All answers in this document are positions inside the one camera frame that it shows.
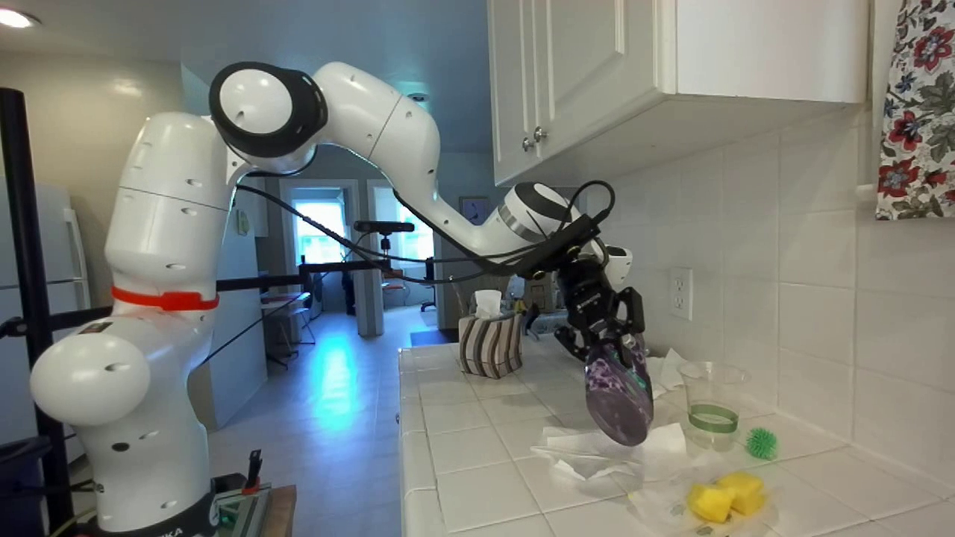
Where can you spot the metal cabinet knob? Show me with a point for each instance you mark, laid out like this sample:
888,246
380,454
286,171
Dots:
542,134
526,144

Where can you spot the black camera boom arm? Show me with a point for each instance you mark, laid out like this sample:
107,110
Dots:
338,271

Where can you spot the round ceiling light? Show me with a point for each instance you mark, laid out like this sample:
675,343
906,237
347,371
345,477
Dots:
17,19

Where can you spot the clear plastic bag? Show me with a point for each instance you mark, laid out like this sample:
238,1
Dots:
659,502

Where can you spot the floral curtain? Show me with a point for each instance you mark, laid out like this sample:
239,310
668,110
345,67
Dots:
920,120

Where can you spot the yellow sponge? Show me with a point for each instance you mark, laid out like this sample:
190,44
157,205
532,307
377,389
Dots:
711,507
747,490

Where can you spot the crumpled white wrap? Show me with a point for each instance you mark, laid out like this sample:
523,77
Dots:
672,374

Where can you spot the white wall cabinet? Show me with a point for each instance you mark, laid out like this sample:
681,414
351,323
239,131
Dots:
696,49

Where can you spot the striped tissue box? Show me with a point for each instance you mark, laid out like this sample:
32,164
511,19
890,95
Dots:
490,348

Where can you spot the white electrical outlet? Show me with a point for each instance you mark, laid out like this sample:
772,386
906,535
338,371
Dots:
681,295

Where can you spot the wooden table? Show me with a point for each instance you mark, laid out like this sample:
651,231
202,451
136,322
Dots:
281,508

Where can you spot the purple dish soap bottle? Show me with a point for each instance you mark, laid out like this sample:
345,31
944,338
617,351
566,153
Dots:
618,404

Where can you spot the white tissue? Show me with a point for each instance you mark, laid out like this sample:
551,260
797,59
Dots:
487,302

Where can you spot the red and black clamp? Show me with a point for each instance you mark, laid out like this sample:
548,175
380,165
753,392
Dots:
256,471

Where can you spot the green spiky ball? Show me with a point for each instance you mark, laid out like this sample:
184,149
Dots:
763,444

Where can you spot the black vertical stand pole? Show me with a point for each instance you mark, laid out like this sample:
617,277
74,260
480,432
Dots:
32,299

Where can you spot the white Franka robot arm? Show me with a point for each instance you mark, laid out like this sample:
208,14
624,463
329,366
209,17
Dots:
160,220

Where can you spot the clear cup with green band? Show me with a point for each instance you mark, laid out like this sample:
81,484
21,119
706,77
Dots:
711,419

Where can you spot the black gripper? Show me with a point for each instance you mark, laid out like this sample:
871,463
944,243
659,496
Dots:
586,289

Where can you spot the metal device on table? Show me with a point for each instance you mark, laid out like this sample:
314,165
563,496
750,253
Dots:
238,511

